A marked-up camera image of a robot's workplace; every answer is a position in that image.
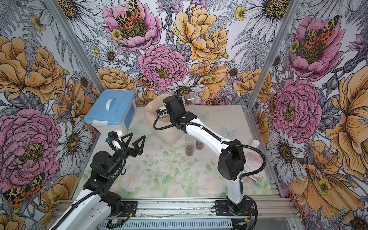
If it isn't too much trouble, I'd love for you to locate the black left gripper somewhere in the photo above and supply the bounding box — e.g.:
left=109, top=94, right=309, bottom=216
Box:
left=107, top=132, right=146, bottom=176

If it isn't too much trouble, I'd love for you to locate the clear jar with rose tea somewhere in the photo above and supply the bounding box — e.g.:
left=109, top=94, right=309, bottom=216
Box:
left=182, top=94, right=196, bottom=106

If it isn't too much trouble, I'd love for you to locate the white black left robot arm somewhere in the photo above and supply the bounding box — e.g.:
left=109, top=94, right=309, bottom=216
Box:
left=51, top=131, right=146, bottom=230

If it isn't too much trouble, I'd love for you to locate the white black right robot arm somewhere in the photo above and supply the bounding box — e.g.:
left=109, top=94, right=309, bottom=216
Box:
left=163, top=96, right=245, bottom=215

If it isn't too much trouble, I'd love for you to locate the open clear jar dried tea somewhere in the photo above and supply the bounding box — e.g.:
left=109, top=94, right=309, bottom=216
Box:
left=185, top=134, right=195, bottom=156

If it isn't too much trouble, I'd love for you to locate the blue lidded storage box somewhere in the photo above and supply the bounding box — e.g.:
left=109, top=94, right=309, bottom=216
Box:
left=84, top=89, right=137, bottom=136

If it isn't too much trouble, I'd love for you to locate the bin with pink bag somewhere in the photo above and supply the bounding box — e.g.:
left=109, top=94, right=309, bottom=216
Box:
left=145, top=94, right=184, bottom=144

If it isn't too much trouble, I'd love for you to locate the pink white paper packet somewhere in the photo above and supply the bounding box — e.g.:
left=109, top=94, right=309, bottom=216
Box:
left=243, top=152, right=263, bottom=173

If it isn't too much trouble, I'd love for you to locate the small white capped bottle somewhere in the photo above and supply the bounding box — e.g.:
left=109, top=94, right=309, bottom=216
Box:
left=251, top=140, right=260, bottom=152

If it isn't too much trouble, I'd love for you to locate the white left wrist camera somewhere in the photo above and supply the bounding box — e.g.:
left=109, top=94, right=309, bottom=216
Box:
left=105, top=131, right=122, bottom=145

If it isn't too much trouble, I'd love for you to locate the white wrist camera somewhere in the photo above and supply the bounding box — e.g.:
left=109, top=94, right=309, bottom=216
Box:
left=105, top=131, right=122, bottom=145
left=156, top=107, right=169, bottom=117

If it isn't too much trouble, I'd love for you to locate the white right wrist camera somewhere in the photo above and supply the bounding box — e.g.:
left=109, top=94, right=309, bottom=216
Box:
left=156, top=107, right=169, bottom=117

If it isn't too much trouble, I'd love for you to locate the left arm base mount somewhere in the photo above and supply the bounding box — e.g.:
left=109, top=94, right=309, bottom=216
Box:
left=108, top=200, right=138, bottom=218

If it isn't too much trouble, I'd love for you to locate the left black corrugated cable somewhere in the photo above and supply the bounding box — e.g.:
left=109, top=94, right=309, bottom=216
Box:
left=56, top=137, right=127, bottom=230

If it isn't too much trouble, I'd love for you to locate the aluminium front rail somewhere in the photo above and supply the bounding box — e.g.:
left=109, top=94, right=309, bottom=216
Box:
left=54, top=197, right=300, bottom=230

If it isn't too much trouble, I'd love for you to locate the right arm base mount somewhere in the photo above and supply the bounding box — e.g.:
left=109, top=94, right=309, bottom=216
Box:
left=213, top=199, right=256, bottom=217

